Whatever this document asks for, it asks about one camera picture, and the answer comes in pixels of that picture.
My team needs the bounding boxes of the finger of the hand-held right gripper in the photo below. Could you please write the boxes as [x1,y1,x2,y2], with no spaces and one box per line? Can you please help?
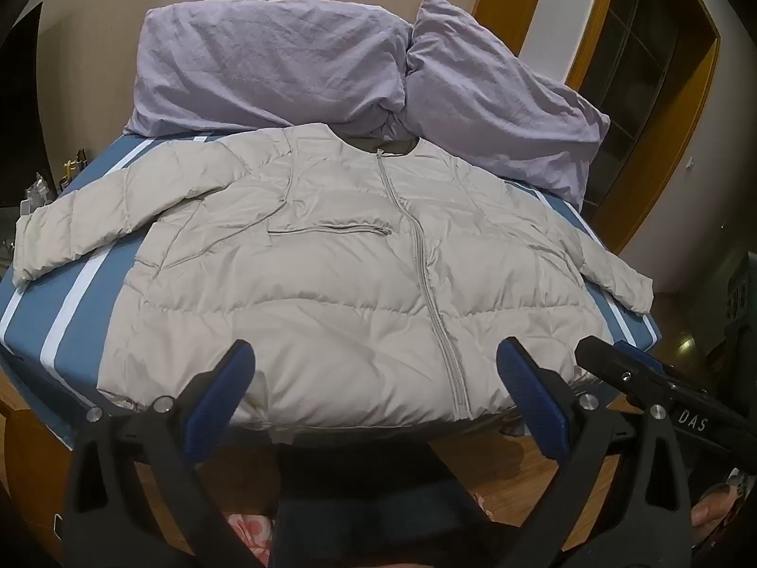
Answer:
[614,340,719,396]
[575,335,708,422]

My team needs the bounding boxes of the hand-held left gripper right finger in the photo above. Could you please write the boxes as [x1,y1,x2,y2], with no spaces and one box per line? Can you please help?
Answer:
[495,337,693,568]

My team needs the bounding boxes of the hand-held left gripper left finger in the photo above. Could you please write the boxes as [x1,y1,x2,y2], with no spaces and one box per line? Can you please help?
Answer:
[62,338,279,568]

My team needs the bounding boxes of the beige puffer jacket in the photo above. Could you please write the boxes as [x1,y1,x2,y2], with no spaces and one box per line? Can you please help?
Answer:
[12,123,655,430]

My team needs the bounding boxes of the person's right hand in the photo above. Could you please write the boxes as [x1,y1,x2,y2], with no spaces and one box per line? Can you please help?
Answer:
[691,482,747,548]

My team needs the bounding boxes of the pink floral cloth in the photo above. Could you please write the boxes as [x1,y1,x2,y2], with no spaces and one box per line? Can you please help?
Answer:
[228,512,280,568]

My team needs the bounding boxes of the blue white-striped bed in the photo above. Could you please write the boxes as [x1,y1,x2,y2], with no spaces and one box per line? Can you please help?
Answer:
[0,127,663,446]

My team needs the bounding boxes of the dark trousers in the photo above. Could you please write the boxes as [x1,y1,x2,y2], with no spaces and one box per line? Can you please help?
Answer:
[277,472,493,568]

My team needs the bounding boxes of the cluttered glass side table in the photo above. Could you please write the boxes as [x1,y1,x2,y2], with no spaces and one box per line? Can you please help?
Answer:
[18,148,94,217]

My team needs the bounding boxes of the small lavender pillow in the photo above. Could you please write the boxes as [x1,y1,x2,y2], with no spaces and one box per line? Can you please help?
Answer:
[378,0,611,214]

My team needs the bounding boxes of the dark glass door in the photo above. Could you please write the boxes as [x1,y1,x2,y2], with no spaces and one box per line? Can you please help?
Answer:
[576,0,712,209]

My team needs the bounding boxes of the large lavender pillow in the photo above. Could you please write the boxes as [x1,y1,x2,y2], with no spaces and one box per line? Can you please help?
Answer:
[123,3,416,141]

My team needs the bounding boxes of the dark doorway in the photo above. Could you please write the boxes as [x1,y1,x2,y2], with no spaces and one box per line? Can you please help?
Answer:
[0,0,61,209]

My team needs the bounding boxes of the wooden door frame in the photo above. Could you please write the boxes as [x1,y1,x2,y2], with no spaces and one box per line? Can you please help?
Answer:
[473,0,723,286]

